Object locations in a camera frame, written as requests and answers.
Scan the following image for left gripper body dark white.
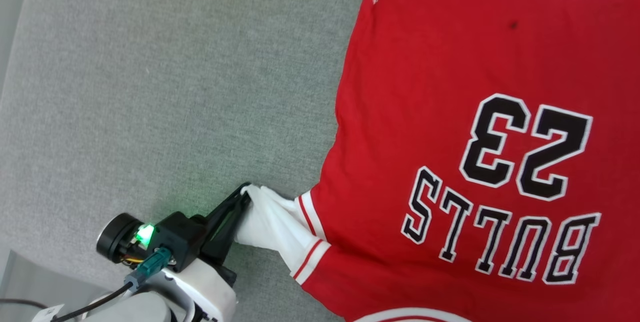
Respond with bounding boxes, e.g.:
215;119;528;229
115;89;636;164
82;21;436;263
135;211;239;322

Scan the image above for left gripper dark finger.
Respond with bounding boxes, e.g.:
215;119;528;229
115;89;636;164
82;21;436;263
204;182;252;235
199;196;252;265

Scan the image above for red basketball jersey white sleeves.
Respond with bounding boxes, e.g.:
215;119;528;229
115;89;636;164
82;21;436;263
234;0;640;322

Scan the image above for white paper tag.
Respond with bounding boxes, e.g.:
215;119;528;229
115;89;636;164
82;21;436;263
31;304;66;322

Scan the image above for black cable teal connector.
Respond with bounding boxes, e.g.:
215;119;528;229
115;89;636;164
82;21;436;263
50;246;174;322

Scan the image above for thin black cable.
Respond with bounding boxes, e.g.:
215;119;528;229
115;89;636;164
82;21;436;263
0;298;47;312

